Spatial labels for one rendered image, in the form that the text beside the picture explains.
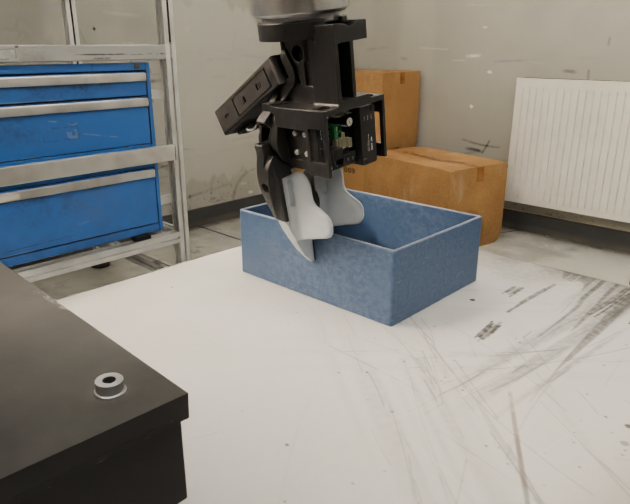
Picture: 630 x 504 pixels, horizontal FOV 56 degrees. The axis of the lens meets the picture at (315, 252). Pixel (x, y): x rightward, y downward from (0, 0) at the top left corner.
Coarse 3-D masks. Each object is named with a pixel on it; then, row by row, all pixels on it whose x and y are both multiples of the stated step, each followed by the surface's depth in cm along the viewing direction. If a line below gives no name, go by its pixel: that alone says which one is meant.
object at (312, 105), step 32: (288, 32) 44; (320, 32) 44; (352, 32) 44; (288, 64) 48; (320, 64) 45; (352, 64) 45; (288, 96) 49; (320, 96) 46; (352, 96) 46; (288, 128) 49; (320, 128) 45; (352, 128) 48; (384, 128) 50; (288, 160) 51; (320, 160) 48; (352, 160) 49
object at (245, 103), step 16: (272, 64) 48; (256, 80) 50; (272, 80) 49; (240, 96) 53; (256, 96) 51; (224, 112) 55; (240, 112) 54; (256, 112) 54; (224, 128) 56; (240, 128) 56; (256, 128) 58
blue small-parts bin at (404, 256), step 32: (352, 192) 71; (256, 224) 61; (384, 224) 68; (416, 224) 65; (448, 224) 63; (480, 224) 60; (256, 256) 62; (288, 256) 59; (320, 256) 56; (352, 256) 53; (384, 256) 51; (416, 256) 52; (448, 256) 57; (288, 288) 60; (320, 288) 57; (352, 288) 54; (384, 288) 51; (416, 288) 54; (448, 288) 58; (384, 320) 52
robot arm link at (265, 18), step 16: (256, 0) 45; (272, 0) 44; (288, 0) 43; (304, 0) 43; (320, 0) 43; (336, 0) 44; (256, 16) 45; (272, 16) 44; (288, 16) 44; (304, 16) 44; (320, 16) 44; (336, 16) 46
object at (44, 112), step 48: (0, 96) 162; (48, 96) 171; (96, 96) 182; (144, 96) 194; (0, 144) 165; (48, 144) 175; (96, 144) 185; (144, 144) 198; (0, 192) 168; (48, 192) 176; (96, 192) 188; (144, 192) 201; (0, 240) 171; (48, 240) 181; (96, 240) 193
